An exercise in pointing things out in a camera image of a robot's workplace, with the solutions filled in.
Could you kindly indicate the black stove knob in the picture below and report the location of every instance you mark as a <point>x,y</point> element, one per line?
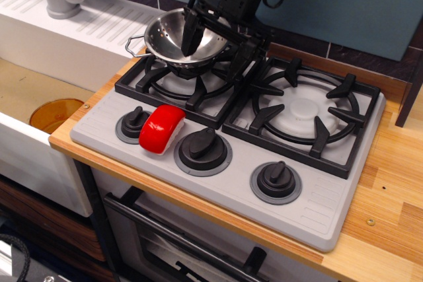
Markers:
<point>129,126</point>
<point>276,183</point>
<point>203,153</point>

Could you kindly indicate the orange plastic plate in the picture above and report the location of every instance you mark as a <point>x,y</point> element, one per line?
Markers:
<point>49,116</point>

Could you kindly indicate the red white toy sushi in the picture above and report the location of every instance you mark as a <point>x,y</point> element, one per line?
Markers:
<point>161,128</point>

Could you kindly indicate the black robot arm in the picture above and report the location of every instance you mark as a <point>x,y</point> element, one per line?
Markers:
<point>259,30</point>

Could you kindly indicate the black right burner grate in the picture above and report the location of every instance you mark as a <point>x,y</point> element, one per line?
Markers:
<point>315,118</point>

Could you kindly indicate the black left burner grate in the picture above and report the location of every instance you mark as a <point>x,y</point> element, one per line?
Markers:
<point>203,93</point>

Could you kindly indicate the black right stove knob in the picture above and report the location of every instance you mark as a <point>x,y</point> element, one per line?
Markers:
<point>276,183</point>

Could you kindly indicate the black left stove knob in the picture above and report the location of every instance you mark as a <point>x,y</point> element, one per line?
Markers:
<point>129,126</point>

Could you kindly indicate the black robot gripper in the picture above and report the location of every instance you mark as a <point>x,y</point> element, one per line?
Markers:
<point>199,14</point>

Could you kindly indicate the black burner grate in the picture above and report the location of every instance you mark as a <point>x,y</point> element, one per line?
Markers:
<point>203,93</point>
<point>315,118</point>

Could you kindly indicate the white toy sink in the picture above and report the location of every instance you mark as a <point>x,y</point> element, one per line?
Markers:
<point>44,59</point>

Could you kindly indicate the grey toy stove top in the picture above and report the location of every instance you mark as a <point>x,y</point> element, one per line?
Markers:
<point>314,218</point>

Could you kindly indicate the toy oven door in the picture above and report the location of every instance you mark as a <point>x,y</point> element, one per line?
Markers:
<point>171,244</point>

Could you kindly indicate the steel colander bowl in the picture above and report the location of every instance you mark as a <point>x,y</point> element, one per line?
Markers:
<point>163,39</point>

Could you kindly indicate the black middle stove knob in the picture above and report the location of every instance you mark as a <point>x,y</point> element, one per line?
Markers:
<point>203,153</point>

